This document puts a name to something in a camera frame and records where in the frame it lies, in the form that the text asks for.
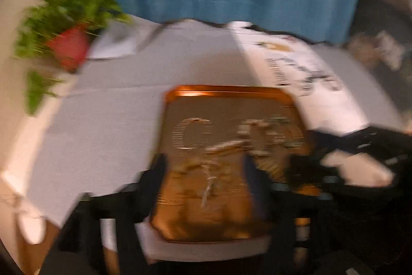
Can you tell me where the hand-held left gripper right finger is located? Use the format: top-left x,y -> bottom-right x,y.
243,154 -> 325,275

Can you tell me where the pale blue cloth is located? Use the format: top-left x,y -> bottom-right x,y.
88,22 -> 156,60

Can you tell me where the black silver beaded bracelet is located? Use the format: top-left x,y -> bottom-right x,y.
245,116 -> 305,157

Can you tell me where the white printed paper sheet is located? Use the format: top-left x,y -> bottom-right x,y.
227,20 -> 397,188

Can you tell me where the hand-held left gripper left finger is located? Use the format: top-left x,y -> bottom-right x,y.
42,153 -> 168,275

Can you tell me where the clear plastic storage bin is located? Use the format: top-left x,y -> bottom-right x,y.
346,0 -> 412,121

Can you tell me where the grey table cloth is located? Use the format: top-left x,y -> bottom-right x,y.
27,20 -> 404,264

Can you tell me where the silver chain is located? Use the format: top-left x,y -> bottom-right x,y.
200,162 -> 220,209

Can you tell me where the red plant pot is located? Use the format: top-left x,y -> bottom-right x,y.
47,25 -> 91,72

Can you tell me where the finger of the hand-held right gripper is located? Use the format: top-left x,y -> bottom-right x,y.
285,153 -> 342,196
307,125 -> 412,163

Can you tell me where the green plant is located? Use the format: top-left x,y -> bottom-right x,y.
14,0 -> 133,116

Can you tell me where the cream beaded bracelet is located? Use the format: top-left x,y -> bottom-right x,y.
205,138 -> 249,156

